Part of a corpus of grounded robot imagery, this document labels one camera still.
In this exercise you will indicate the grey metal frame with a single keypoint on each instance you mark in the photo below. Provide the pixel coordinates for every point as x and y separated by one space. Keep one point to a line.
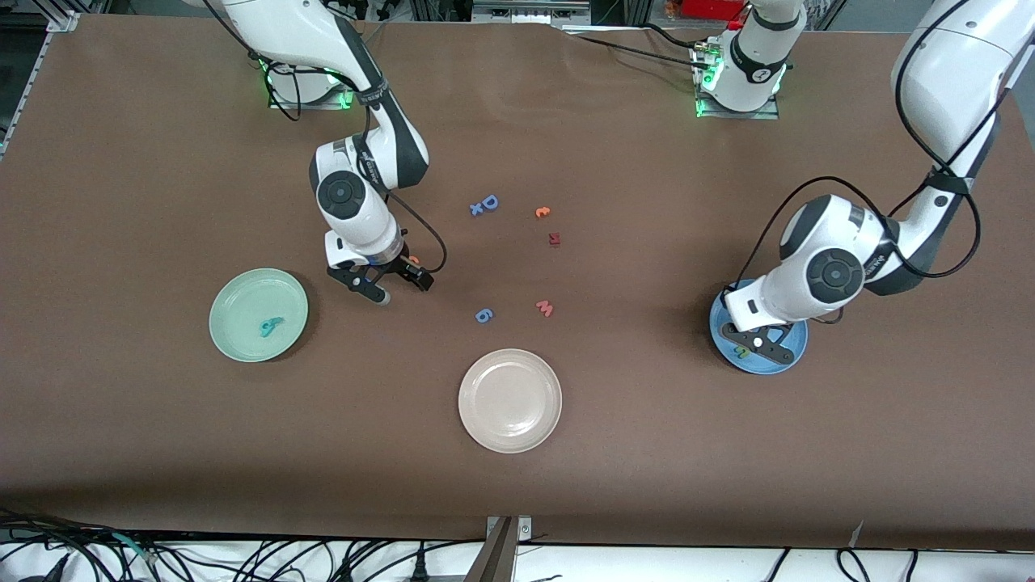
530 10

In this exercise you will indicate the teal foam letter q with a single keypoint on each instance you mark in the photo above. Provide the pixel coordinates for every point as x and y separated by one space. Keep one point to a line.
275 323

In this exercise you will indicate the light green plate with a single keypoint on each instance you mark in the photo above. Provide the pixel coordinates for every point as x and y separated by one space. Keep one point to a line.
238 311

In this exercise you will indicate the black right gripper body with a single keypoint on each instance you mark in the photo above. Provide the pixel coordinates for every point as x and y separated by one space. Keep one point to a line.
398 267

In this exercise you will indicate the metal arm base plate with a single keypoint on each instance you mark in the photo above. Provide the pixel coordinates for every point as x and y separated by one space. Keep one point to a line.
740 115
311 105

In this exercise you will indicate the brown table cover sheet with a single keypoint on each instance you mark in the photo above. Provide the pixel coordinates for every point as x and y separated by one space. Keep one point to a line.
517 485

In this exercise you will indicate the blue plate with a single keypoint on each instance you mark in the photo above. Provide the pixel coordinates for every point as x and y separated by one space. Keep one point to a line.
760 369

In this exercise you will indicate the pink foam letter W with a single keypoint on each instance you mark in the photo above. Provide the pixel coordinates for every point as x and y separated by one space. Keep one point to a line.
544 309

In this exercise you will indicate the beige plate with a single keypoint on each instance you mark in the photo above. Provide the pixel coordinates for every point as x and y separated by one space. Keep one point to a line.
509 400

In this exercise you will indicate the blue foam letter D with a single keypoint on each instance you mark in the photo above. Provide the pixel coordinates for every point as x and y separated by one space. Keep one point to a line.
496 202

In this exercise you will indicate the silver corner bracket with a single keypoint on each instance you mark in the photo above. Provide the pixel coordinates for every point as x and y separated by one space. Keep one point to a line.
524 529

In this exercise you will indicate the red box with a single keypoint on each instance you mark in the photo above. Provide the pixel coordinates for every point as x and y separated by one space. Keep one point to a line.
711 8

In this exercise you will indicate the blue foam number six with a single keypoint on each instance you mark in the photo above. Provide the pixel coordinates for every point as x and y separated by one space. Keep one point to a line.
479 314

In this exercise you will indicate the grey metal beam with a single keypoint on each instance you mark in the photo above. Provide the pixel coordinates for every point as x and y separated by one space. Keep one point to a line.
493 558

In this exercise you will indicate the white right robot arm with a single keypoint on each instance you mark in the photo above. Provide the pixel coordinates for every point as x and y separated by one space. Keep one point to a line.
368 225

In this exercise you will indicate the aluminium table edge rail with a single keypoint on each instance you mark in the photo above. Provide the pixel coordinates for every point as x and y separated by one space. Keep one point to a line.
63 20

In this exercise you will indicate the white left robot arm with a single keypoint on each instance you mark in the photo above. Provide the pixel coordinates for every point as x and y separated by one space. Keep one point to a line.
930 65

